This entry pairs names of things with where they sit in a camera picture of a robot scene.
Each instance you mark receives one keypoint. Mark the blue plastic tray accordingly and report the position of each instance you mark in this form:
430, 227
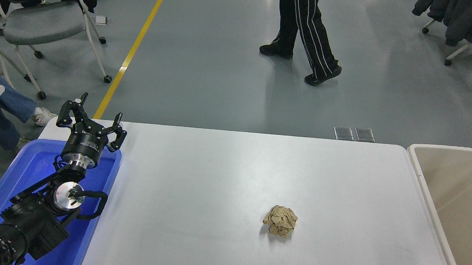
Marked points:
33, 165

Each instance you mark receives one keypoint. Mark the grey seat rolling chair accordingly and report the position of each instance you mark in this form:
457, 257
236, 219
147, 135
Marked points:
42, 24

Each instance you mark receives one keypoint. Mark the metal floor plate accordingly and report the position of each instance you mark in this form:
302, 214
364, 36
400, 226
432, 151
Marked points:
365, 135
343, 133

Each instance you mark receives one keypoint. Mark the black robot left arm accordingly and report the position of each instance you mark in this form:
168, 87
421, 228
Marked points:
29, 222

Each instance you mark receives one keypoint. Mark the dark grey jacket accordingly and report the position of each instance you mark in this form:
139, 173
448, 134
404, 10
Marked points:
464, 17

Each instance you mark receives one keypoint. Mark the large pale plastic bin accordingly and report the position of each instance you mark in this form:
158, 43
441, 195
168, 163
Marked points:
461, 203

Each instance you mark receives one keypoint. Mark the person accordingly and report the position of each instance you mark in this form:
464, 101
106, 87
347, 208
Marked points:
308, 30
8, 102

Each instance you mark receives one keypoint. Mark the small white floor box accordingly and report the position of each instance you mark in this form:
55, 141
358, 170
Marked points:
102, 20

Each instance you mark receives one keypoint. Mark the crumpled tan paper ball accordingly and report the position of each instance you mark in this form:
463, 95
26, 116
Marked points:
280, 222

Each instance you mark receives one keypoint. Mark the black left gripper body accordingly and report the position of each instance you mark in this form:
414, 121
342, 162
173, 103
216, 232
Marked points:
86, 141

